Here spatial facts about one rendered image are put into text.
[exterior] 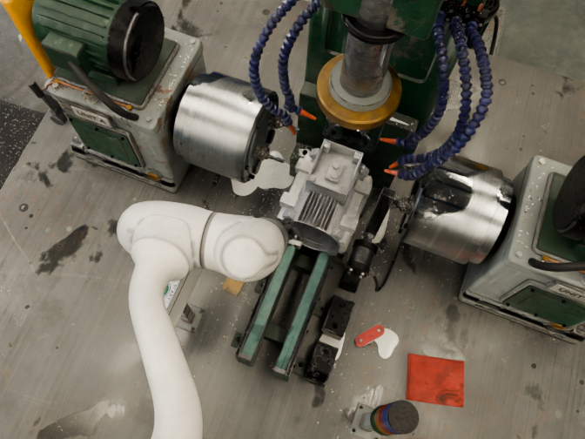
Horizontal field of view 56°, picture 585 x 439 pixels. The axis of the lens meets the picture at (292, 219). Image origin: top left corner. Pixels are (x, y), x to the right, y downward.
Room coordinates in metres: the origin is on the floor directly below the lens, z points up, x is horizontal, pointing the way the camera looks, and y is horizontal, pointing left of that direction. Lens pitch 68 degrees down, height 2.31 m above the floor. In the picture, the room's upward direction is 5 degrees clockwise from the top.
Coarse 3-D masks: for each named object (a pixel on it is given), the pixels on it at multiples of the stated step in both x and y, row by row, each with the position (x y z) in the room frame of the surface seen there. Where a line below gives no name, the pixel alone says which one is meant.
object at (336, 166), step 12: (324, 144) 0.66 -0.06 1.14; (336, 144) 0.67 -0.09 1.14; (324, 156) 0.65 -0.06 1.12; (336, 156) 0.65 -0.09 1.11; (348, 156) 0.65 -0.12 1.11; (360, 156) 0.64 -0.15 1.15; (312, 168) 0.60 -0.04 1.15; (324, 168) 0.61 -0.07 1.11; (336, 168) 0.61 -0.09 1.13; (348, 168) 0.62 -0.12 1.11; (312, 180) 0.57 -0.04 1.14; (324, 180) 0.58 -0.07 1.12; (336, 180) 0.58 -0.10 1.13; (348, 180) 0.59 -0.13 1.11; (324, 192) 0.55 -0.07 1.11; (336, 192) 0.54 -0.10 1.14; (348, 192) 0.56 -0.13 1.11
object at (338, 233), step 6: (312, 150) 0.68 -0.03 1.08; (318, 150) 0.68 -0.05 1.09; (312, 156) 0.66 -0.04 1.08; (360, 168) 0.64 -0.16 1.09; (366, 168) 0.64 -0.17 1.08; (360, 174) 0.62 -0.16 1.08; (366, 174) 0.63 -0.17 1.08; (288, 210) 0.51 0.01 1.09; (282, 216) 0.50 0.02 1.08; (288, 216) 0.49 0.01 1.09; (294, 216) 0.50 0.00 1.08; (336, 228) 0.47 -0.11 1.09; (330, 234) 0.46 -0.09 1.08; (336, 234) 0.46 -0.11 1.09; (342, 234) 0.46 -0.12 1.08; (336, 252) 0.46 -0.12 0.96
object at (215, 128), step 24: (216, 72) 0.85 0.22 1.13; (192, 96) 0.76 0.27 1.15; (216, 96) 0.76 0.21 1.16; (240, 96) 0.77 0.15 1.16; (192, 120) 0.70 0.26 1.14; (216, 120) 0.70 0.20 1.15; (240, 120) 0.70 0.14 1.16; (264, 120) 0.73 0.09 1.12; (192, 144) 0.66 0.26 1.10; (216, 144) 0.65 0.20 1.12; (240, 144) 0.65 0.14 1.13; (264, 144) 0.73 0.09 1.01; (216, 168) 0.63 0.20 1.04; (240, 168) 0.61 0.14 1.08
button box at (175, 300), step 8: (192, 272) 0.34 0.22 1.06; (200, 272) 0.35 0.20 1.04; (184, 280) 0.32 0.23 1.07; (192, 280) 0.33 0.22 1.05; (176, 288) 0.30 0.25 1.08; (184, 288) 0.30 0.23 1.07; (192, 288) 0.31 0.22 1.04; (168, 296) 0.28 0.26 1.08; (176, 296) 0.28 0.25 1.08; (184, 296) 0.29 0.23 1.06; (168, 304) 0.26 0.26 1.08; (176, 304) 0.27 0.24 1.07; (184, 304) 0.27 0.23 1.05; (168, 312) 0.25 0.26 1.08; (176, 312) 0.25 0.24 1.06; (176, 320) 0.23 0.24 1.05
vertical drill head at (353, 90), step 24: (384, 0) 0.66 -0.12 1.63; (384, 24) 0.66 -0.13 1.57; (360, 48) 0.66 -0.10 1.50; (384, 48) 0.66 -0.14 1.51; (336, 72) 0.71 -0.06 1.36; (360, 72) 0.66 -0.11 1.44; (384, 72) 0.68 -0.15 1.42; (336, 96) 0.66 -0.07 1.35; (360, 96) 0.66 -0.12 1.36; (384, 96) 0.67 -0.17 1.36; (336, 120) 0.62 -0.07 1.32; (360, 120) 0.62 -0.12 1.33; (384, 120) 0.63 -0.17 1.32; (360, 144) 0.64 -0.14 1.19
